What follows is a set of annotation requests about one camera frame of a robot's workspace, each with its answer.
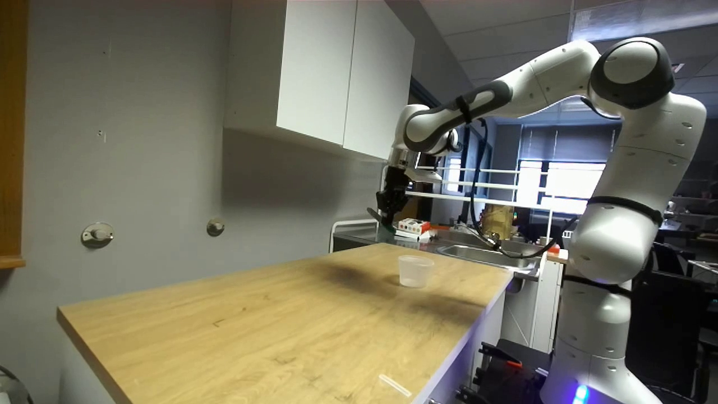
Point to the white tape strip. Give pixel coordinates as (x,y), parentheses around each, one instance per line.
(394,384)

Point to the wooden side panel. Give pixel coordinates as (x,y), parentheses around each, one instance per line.
(13,136)

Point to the white wall cabinet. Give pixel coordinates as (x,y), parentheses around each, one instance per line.
(323,71)

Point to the large round metal wall fixture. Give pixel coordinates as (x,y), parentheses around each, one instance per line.
(98,236)

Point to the white base cabinet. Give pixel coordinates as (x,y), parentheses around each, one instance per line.
(540,304)

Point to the black and red tool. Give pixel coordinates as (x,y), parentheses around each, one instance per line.
(503,369)

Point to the clear plastic cup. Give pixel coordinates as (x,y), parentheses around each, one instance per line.
(413,272)

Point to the white metal rack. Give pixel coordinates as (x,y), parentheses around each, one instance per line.
(450,196)

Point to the grey round object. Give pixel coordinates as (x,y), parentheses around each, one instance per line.
(13,386)

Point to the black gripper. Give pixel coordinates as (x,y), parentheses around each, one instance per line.
(397,185)

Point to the red and white box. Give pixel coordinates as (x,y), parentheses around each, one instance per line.
(416,228)

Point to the bright window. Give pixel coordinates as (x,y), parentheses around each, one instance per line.
(568,183)

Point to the small round metal wall fixture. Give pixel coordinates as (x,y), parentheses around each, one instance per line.
(217,228)

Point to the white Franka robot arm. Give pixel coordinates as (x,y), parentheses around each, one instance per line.
(637,159)

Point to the brown paper bag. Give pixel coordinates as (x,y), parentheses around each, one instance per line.
(500,220)

